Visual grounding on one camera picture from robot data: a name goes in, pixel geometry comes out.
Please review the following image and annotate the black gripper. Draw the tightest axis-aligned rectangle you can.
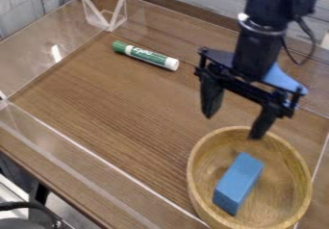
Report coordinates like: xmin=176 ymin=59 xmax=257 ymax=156
xmin=194 ymin=47 xmax=309 ymax=140

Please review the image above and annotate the blue rectangular block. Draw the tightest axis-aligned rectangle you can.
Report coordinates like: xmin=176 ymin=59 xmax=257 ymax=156
xmin=213 ymin=152 xmax=264 ymax=216

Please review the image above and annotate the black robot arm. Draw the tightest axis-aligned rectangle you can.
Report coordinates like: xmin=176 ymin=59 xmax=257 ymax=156
xmin=194 ymin=0 xmax=317 ymax=140

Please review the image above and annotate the brown wooden bowl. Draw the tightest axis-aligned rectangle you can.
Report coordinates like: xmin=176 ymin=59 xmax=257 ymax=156
xmin=186 ymin=126 xmax=313 ymax=229

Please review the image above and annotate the green white marker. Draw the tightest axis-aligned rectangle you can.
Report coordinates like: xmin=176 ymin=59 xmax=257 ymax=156
xmin=113 ymin=40 xmax=181 ymax=71

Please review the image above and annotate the black table leg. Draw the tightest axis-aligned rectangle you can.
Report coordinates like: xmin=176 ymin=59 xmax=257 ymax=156
xmin=35 ymin=183 xmax=50 ymax=205

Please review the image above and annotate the clear acrylic tray wall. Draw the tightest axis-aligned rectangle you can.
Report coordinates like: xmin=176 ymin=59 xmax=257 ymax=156
xmin=0 ymin=0 xmax=329 ymax=229

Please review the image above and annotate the black cable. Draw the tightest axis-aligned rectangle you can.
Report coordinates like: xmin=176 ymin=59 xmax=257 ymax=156
xmin=0 ymin=201 xmax=62 ymax=229

